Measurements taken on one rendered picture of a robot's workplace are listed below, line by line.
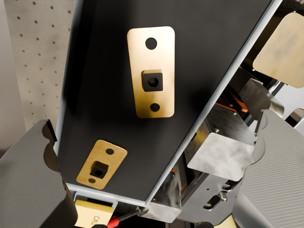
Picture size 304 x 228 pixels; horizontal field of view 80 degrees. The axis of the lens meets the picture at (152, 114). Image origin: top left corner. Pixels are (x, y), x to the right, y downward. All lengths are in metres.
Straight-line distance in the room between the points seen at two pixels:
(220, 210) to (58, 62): 0.71
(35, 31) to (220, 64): 0.63
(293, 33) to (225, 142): 0.16
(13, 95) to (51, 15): 1.24
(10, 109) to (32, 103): 1.11
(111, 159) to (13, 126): 1.85
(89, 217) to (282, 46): 0.37
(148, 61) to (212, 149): 0.19
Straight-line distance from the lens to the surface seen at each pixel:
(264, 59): 0.29
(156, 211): 0.52
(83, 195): 0.34
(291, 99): 0.45
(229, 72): 0.18
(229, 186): 0.60
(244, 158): 0.33
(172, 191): 0.53
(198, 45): 0.17
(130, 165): 0.24
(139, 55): 0.16
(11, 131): 2.11
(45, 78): 0.77
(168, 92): 0.17
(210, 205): 0.66
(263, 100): 0.32
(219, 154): 0.31
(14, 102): 1.89
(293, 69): 0.31
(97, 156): 0.23
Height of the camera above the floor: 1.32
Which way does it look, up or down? 58 degrees down
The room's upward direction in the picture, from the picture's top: 179 degrees counter-clockwise
